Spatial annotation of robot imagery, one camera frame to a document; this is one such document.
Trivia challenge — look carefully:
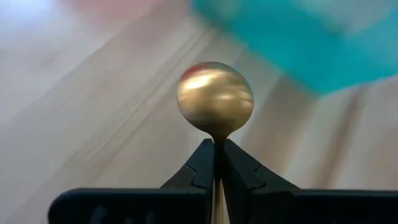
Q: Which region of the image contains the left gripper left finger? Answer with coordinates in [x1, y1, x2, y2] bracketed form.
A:
[47, 138, 216, 224]

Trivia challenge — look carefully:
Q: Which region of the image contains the pink plastic bin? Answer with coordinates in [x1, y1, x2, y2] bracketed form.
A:
[62, 0, 162, 19]

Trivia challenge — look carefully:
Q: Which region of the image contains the gold spoon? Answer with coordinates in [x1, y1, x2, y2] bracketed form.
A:
[176, 61, 255, 224]

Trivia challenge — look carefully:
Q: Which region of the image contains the teal green plastic bin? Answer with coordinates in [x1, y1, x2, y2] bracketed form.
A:
[189, 0, 398, 96]

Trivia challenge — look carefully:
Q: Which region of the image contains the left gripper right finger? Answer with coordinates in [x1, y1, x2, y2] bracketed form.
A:
[221, 138, 398, 224]

